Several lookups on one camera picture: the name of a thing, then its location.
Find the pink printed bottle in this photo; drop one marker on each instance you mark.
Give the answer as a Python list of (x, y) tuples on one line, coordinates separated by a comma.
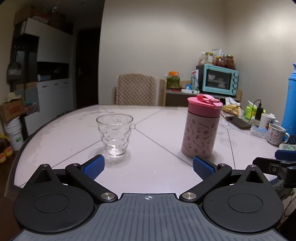
[(200, 136)]

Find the clear plastic food bag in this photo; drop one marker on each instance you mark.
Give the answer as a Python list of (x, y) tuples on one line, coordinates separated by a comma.
[(201, 59)]

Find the cardboard box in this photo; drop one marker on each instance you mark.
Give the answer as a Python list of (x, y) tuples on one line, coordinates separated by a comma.
[(12, 111)]

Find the straw hat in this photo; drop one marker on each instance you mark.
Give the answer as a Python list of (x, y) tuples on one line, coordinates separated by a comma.
[(12, 97)]

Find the white bucket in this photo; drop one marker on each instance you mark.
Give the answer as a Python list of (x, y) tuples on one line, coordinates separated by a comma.
[(14, 135)]

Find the black phone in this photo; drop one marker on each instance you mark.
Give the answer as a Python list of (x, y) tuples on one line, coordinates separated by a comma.
[(239, 122)]

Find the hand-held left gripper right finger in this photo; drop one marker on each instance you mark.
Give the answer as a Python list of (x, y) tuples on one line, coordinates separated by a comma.
[(203, 167)]

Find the blue thermos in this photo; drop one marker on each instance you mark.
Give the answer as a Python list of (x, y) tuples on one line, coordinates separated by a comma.
[(291, 104)]

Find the green jar with orange lid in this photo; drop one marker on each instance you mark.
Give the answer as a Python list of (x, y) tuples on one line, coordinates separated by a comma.
[(173, 81)]

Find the colourful plastic bags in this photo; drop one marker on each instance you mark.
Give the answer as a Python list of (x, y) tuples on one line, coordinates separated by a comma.
[(31, 107)]

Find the dark door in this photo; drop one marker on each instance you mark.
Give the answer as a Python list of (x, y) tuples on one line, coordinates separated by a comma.
[(87, 69)]

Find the standing snack bag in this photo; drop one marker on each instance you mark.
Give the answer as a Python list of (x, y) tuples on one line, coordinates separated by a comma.
[(194, 81)]

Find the teal toaster oven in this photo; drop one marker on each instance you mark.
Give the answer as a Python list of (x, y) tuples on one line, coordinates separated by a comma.
[(218, 80)]

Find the small red-filled glass jar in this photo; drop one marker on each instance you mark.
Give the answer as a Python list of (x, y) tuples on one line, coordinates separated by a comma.
[(219, 62)]

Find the pink bottle cap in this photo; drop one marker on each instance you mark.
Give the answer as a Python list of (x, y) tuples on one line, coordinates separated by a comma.
[(204, 104)]

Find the white paper packet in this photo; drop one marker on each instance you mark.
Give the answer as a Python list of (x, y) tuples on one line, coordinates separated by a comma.
[(217, 52)]

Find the flat white box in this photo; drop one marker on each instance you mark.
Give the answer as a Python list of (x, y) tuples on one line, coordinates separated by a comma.
[(190, 91)]

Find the wooden shelf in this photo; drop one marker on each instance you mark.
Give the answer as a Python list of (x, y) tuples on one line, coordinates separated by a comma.
[(175, 98)]

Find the white and black cabinet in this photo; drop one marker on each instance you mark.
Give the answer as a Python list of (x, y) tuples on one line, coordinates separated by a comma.
[(54, 48)]

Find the green patterned dish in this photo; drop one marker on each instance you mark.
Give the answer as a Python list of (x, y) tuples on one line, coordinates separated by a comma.
[(288, 147)]

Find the blue and white packet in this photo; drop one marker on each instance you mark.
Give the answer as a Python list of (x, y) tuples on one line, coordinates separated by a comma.
[(258, 132)]

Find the hanging dark bag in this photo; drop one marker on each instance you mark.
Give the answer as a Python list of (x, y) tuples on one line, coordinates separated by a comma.
[(13, 70)]

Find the glass jar with yellow lid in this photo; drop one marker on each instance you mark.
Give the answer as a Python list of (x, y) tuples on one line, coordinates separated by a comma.
[(209, 59)]

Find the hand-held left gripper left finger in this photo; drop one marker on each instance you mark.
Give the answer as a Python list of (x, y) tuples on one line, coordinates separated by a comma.
[(94, 166)]

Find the patterned mug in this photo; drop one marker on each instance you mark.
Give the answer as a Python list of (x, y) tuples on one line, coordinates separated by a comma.
[(275, 135)]

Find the white mug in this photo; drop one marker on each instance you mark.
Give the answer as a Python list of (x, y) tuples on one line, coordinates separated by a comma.
[(266, 121)]

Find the white tissue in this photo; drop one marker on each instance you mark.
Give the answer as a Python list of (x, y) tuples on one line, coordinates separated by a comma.
[(231, 101)]

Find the quilted beige chair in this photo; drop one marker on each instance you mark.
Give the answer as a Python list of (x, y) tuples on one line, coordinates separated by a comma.
[(136, 89)]

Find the black charger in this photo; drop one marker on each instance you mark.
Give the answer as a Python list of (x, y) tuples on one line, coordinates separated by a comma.
[(259, 113)]

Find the clear glass cup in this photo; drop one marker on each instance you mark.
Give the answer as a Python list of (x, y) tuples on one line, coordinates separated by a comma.
[(114, 139)]

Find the cardboard boxes on cabinet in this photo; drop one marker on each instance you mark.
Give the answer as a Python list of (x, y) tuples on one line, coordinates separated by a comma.
[(41, 17)]

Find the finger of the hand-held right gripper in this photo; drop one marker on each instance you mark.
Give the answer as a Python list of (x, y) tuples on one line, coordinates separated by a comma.
[(286, 154), (270, 165)]

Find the tall red-filled glass jar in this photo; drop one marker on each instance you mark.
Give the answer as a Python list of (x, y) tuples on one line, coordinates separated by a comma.
[(229, 62)]

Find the white security camera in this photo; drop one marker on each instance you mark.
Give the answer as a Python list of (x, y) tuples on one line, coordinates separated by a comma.
[(54, 9)]

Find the green tissue pack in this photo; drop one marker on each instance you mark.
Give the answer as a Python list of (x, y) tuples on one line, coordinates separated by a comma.
[(251, 110)]

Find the white power strip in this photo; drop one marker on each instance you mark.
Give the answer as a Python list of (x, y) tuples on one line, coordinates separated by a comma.
[(254, 121)]

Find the yellow bread bag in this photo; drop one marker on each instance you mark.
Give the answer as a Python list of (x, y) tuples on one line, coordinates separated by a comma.
[(233, 110)]

